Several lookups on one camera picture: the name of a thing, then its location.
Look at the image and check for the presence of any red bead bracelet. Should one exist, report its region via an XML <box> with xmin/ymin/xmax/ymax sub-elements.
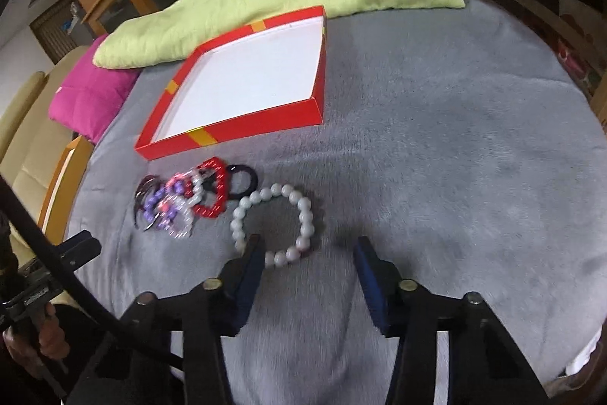
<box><xmin>186</xmin><ymin>156</ymin><xmax>231</xmax><ymax>219</ymax></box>

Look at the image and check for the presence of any clear pink bead bracelet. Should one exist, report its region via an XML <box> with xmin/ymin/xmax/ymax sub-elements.
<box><xmin>158</xmin><ymin>195</ymin><xmax>197</xmax><ymax>240</ymax></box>

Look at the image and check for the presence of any purple bead bracelet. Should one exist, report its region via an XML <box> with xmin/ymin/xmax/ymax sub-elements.
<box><xmin>142</xmin><ymin>179</ymin><xmax>187</xmax><ymax>223</ymax></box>

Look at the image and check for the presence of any black hair tie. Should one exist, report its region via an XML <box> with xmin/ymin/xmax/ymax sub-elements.
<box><xmin>203</xmin><ymin>162</ymin><xmax>259</xmax><ymax>201</ymax></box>

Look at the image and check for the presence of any dark brown bangle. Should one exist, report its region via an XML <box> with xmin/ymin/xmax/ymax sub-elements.
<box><xmin>133</xmin><ymin>175</ymin><xmax>164</xmax><ymax>230</ymax></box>

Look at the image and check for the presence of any person's left hand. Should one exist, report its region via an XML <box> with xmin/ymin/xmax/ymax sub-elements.
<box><xmin>2</xmin><ymin>303</ymin><xmax>70</xmax><ymax>378</ymax></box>

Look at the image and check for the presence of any beige sofa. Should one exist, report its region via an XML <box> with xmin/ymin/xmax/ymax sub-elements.
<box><xmin>1</xmin><ymin>46</ymin><xmax>88</xmax><ymax>225</ymax></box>

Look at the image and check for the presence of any magenta pillow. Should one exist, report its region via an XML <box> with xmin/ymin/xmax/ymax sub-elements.
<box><xmin>48</xmin><ymin>35</ymin><xmax>141</xmax><ymax>145</ymax></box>

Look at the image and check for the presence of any grey fleece blanket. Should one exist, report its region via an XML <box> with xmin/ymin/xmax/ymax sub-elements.
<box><xmin>70</xmin><ymin>0</ymin><xmax>606</xmax><ymax>404</ymax></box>

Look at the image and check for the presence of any red shallow cardboard box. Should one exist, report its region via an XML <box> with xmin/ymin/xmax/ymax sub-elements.
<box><xmin>135</xmin><ymin>6</ymin><xmax>326</xmax><ymax>160</ymax></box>

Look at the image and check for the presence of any light green pillow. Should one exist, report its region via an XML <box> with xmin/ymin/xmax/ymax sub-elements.
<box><xmin>93</xmin><ymin>0</ymin><xmax>467</xmax><ymax>71</ymax></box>

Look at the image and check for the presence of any wooden bed frame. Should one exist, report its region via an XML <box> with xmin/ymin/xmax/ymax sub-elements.
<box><xmin>38</xmin><ymin>137</ymin><xmax>94</xmax><ymax>246</ymax></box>

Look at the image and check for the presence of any black cable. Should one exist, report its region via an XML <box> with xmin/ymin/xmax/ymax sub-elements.
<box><xmin>0</xmin><ymin>173</ymin><xmax>125</xmax><ymax>334</ymax></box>

